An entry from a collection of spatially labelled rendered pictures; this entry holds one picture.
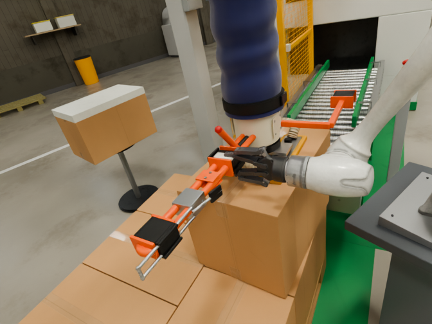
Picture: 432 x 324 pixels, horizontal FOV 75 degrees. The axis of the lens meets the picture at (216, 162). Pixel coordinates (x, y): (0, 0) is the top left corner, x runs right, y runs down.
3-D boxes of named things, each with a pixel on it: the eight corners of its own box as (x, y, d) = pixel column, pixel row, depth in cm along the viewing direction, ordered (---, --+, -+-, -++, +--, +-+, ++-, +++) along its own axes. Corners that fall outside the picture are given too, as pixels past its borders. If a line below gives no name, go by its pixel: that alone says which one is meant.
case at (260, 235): (258, 186, 165) (249, 123, 145) (329, 200, 143) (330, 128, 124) (198, 262, 125) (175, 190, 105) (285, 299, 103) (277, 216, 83)
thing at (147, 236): (158, 227, 73) (152, 213, 71) (180, 234, 69) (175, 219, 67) (135, 251, 67) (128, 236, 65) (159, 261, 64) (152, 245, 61)
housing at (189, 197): (188, 199, 82) (185, 186, 80) (208, 204, 78) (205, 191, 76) (174, 215, 77) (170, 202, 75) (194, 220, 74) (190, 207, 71)
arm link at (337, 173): (303, 197, 74) (314, 183, 85) (369, 208, 67) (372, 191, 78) (305, 157, 72) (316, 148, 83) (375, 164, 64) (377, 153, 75)
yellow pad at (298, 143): (284, 137, 125) (283, 127, 122) (307, 139, 120) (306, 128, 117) (253, 180, 101) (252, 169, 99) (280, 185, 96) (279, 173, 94)
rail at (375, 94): (377, 77, 318) (379, 60, 309) (383, 77, 316) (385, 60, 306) (349, 209, 155) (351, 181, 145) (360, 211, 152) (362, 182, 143)
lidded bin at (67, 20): (74, 25, 788) (70, 15, 775) (78, 24, 759) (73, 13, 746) (57, 29, 767) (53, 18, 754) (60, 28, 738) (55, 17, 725)
